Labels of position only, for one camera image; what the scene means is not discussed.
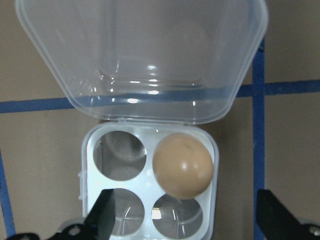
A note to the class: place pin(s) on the brown egg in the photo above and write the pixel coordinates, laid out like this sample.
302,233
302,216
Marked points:
182,165

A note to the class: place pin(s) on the clear plastic egg box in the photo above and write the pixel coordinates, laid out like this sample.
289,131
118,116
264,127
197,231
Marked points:
150,180

